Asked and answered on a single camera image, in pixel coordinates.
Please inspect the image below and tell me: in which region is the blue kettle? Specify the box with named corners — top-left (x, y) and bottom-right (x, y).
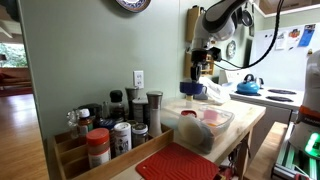
top-left (237, 74), bottom-right (260, 95)

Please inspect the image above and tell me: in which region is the lower wooden spice rack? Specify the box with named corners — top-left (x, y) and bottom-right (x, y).
top-left (184, 52), bottom-right (214, 78)

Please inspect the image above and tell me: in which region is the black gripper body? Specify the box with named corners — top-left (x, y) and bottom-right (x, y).
top-left (190, 48), bottom-right (222, 82)

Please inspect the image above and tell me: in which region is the blue cup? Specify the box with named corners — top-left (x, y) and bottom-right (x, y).
top-left (179, 82), bottom-right (207, 95)

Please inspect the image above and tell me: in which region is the black cap sauce bottle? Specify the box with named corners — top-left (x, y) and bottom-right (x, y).
top-left (109, 90), bottom-right (125, 121)

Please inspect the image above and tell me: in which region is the white stove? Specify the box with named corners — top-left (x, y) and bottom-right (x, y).
top-left (218, 70), bottom-right (303, 158)

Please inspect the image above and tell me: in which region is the red silicone mat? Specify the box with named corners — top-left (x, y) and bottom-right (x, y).
top-left (135, 143), bottom-right (219, 180)

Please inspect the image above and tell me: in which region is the white wall outlet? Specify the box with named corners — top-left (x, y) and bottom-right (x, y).
top-left (133, 70), bottom-right (144, 89)

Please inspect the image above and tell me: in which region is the white plastic bag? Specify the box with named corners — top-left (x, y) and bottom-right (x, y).
top-left (194, 76), bottom-right (231, 105)

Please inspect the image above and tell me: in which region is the upper wooden spice rack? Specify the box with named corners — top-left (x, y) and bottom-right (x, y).
top-left (185, 5), bottom-right (201, 42)

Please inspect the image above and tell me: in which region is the wooden spice tray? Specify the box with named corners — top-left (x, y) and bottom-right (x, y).
top-left (52, 124), bottom-right (174, 180)

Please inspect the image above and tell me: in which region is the white cap hot sauce bottle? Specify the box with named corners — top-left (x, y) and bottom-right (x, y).
top-left (78, 108), bottom-right (93, 137)

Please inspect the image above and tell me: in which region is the dark glass spice jar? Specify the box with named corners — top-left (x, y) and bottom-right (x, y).
top-left (132, 123), bottom-right (148, 147)

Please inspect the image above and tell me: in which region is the clear glass bottle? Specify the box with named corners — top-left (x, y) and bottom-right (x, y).
top-left (67, 110), bottom-right (78, 139)

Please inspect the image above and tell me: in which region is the steel salt grinder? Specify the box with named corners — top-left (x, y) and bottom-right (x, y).
top-left (147, 91), bottom-right (163, 137)

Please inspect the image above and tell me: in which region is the steel pepper grinder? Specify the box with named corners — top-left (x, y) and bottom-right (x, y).
top-left (125, 87), bottom-right (139, 120)

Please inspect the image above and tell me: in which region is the round wall clock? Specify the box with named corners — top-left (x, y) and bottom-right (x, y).
top-left (226, 40), bottom-right (236, 59)

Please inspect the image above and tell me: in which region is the white spice shaker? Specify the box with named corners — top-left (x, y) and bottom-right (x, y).
top-left (114, 122), bottom-right (132, 156)

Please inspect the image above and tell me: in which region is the red lid spice jar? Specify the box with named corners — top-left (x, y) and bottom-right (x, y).
top-left (86, 128), bottom-right (111, 168)

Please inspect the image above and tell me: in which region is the wooden butcher block table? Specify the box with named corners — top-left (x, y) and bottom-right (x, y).
top-left (110, 100), bottom-right (266, 180)

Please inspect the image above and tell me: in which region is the wooden spice rack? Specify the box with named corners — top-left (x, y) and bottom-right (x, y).
top-left (184, 52), bottom-right (214, 78)
top-left (185, 5), bottom-right (201, 42)

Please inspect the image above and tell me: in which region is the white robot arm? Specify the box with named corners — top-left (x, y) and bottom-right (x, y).
top-left (191, 0), bottom-right (320, 159)

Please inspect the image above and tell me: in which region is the clear plastic crisper drawer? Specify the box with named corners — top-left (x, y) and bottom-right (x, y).
top-left (161, 99), bottom-right (235, 154)

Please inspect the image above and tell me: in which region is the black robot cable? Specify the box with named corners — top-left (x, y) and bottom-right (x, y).
top-left (213, 0), bottom-right (286, 71)

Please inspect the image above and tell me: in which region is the white refrigerator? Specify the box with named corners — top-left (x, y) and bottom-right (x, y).
top-left (250, 23), bottom-right (320, 91)

